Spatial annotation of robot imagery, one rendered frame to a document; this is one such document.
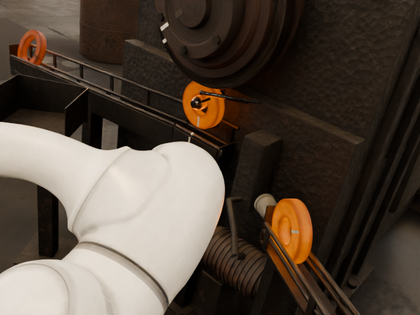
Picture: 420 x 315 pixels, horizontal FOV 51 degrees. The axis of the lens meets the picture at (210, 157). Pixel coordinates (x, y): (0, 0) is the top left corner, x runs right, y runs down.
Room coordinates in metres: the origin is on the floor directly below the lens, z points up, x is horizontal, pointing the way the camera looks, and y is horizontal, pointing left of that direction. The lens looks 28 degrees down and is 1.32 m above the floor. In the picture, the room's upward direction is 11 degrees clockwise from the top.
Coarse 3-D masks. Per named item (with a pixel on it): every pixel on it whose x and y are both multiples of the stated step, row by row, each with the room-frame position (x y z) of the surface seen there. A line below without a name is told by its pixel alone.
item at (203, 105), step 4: (224, 92) 1.35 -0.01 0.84; (196, 96) 1.26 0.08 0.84; (200, 96) 1.27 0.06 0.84; (192, 100) 1.25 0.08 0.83; (196, 100) 1.25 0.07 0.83; (192, 104) 1.25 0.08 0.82; (196, 104) 1.24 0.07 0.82; (200, 104) 1.25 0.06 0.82; (204, 104) 1.26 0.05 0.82; (196, 108) 1.25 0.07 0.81; (200, 108) 1.25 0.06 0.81; (204, 108) 1.27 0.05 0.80
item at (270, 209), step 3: (267, 207) 0.92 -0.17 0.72; (270, 207) 0.92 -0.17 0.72; (273, 207) 0.92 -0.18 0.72; (267, 210) 0.92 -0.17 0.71; (270, 210) 0.92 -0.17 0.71; (273, 210) 0.92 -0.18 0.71; (267, 213) 0.92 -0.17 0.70; (270, 213) 0.92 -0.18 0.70; (264, 216) 0.92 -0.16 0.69; (267, 216) 0.91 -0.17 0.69; (270, 216) 0.92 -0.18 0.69; (264, 219) 0.91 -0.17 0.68; (267, 219) 0.91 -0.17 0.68; (270, 219) 0.92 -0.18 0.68; (270, 222) 0.92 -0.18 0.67; (270, 225) 0.92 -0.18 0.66; (261, 231) 0.91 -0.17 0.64; (261, 234) 0.91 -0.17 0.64; (261, 237) 0.91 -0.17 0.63
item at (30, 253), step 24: (0, 96) 1.33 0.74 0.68; (24, 96) 1.46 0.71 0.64; (48, 96) 1.46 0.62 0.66; (72, 96) 1.46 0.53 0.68; (0, 120) 1.32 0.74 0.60; (24, 120) 1.36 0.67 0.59; (48, 120) 1.38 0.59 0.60; (72, 120) 1.31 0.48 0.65; (48, 192) 1.33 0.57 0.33; (48, 216) 1.33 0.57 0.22; (48, 240) 1.33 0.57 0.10; (72, 240) 1.45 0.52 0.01
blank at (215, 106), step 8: (192, 88) 1.30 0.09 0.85; (200, 88) 1.28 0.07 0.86; (208, 88) 1.26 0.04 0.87; (184, 96) 1.31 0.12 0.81; (192, 96) 1.29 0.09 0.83; (208, 96) 1.26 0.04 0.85; (184, 104) 1.31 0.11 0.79; (208, 104) 1.25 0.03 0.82; (216, 104) 1.23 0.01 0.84; (192, 112) 1.29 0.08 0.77; (200, 112) 1.29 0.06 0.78; (208, 112) 1.25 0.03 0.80; (216, 112) 1.23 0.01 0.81; (192, 120) 1.28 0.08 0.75; (200, 120) 1.27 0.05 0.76; (208, 120) 1.25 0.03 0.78; (216, 120) 1.23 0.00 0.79; (200, 128) 1.26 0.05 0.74
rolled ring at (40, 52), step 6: (30, 30) 1.99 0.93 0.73; (24, 36) 1.99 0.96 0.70; (30, 36) 1.98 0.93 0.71; (36, 36) 1.95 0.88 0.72; (42, 36) 1.95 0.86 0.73; (24, 42) 1.98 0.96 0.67; (30, 42) 2.00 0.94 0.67; (42, 42) 1.92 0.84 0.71; (18, 48) 1.98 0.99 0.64; (24, 48) 1.98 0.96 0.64; (36, 48) 1.91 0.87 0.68; (42, 48) 1.91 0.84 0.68; (18, 54) 1.96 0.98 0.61; (24, 54) 1.97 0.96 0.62; (36, 54) 1.89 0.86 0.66; (42, 54) 1.90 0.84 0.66; (30, 60) 1.90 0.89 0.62; (36, 60) 1.88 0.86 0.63
